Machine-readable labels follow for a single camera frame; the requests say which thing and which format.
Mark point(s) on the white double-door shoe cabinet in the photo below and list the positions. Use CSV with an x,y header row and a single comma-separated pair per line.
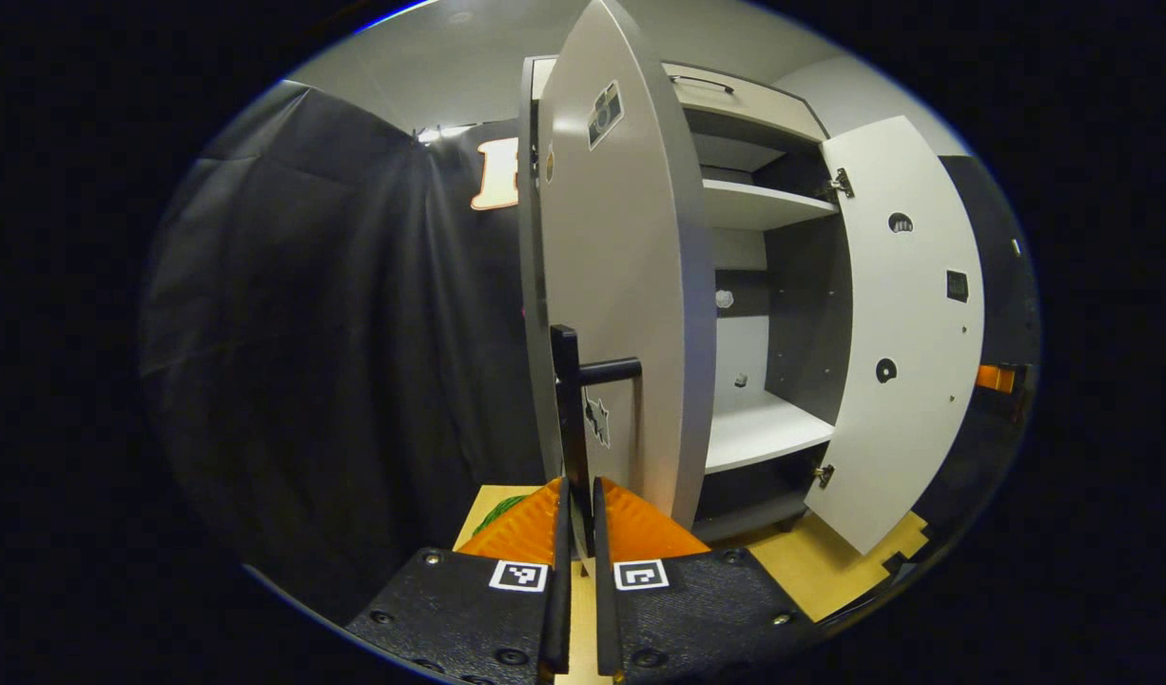
x,y
802,314

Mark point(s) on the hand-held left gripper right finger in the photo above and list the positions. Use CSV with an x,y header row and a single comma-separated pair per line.
x,y
605,618

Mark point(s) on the black backdrop cloth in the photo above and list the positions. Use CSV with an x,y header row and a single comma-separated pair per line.
x,y
336,333

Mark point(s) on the green object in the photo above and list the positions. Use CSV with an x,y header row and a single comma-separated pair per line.
x,y
502,512

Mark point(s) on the white cabinet drawer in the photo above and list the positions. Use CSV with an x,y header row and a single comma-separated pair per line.
x,y
773,103

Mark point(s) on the white cabinet door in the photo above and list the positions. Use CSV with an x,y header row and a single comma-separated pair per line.
x,y
906,409
631,285

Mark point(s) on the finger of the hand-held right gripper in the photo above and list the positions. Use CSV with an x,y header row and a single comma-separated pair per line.
x,y
995,378

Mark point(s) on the white cabinet shelf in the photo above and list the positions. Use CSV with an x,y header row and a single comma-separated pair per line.
x,y
754,205
764,433

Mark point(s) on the metal door hinge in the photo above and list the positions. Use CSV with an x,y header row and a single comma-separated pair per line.
x,y
824,474
840,184

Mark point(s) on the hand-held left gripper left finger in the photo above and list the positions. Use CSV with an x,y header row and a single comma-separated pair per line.
x,y
558,618

